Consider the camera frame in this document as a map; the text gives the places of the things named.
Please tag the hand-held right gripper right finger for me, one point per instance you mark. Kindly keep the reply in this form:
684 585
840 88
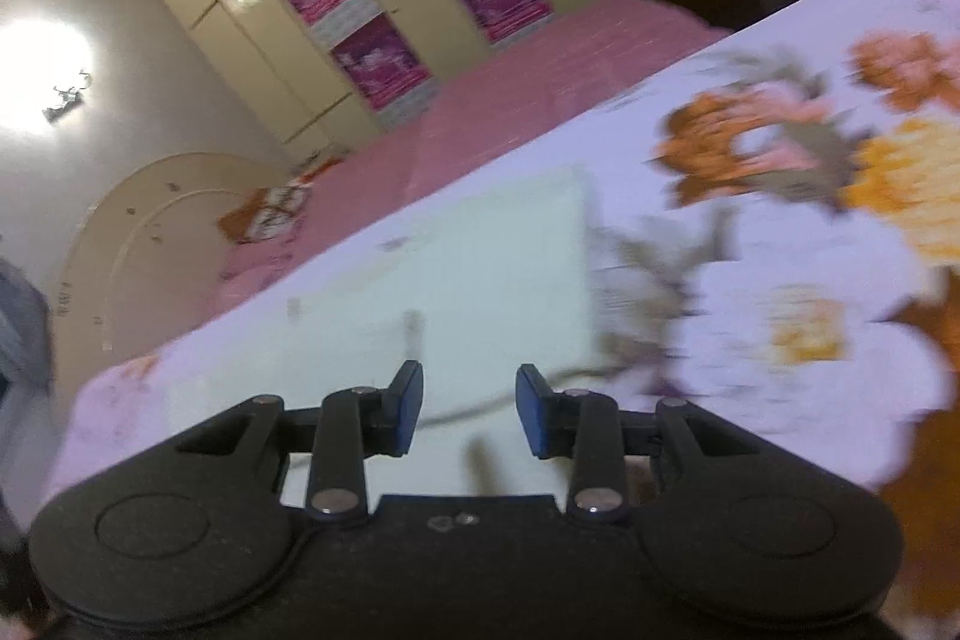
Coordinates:
531 411

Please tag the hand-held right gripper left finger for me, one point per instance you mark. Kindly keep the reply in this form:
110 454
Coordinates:
407 407

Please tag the pale green small cloth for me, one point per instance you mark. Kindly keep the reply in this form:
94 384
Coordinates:
480 265

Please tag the orange patterned pillow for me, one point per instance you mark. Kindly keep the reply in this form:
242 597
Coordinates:
270 209

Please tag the floral printed blanket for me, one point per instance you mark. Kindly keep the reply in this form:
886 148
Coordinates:
787 325

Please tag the cream curved headboard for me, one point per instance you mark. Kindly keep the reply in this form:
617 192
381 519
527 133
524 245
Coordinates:
150 250

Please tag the pink bedspread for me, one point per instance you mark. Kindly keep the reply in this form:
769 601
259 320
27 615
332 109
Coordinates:
525 93

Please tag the grey cloth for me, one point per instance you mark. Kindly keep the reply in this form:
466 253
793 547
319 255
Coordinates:
22 317

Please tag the bright wall lamp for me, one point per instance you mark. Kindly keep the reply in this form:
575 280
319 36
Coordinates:
45 74

